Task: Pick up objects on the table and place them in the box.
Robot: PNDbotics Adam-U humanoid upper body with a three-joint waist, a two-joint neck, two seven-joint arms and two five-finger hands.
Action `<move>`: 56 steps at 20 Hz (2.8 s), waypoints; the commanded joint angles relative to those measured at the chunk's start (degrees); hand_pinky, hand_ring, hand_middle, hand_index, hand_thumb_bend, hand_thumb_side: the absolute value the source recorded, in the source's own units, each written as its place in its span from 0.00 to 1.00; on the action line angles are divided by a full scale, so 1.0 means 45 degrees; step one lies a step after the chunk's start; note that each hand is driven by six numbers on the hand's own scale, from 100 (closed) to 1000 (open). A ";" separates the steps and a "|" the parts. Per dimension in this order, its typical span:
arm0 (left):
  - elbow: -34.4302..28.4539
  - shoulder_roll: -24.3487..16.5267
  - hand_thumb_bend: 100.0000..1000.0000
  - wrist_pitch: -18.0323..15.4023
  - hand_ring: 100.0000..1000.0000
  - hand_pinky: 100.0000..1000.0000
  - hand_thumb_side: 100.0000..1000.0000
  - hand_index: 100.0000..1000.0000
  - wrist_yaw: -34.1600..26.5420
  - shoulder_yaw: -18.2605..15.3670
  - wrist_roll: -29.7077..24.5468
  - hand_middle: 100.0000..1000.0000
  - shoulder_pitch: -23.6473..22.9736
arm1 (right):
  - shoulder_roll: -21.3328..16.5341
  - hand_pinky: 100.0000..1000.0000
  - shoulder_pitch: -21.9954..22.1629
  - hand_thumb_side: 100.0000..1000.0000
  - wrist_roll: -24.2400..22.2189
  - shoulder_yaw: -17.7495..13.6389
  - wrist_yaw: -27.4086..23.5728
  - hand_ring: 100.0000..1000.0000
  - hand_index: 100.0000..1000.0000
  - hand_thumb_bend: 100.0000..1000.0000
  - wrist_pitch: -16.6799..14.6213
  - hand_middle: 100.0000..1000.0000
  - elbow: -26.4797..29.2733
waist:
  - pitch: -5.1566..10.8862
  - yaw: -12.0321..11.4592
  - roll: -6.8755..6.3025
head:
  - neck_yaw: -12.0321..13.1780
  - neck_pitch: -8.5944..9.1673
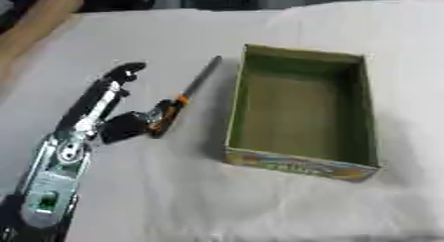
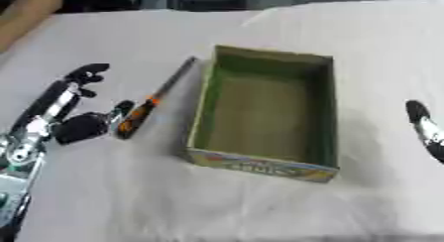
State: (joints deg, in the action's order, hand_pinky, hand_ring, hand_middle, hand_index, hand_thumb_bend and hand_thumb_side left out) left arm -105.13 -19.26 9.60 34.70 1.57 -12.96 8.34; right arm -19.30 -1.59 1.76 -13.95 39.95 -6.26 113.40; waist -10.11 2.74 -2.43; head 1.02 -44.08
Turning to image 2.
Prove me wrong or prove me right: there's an orange black handled metal file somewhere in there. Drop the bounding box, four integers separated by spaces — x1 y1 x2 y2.
114 56 200 141

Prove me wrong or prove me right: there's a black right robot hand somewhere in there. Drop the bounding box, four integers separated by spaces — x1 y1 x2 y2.
403 99 444 165

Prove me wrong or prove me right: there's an open cardboard box green inside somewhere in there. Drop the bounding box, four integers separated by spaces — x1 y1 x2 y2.
183 45 342 184

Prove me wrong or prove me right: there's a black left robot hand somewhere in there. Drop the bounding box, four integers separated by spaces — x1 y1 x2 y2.
8 62 138 146

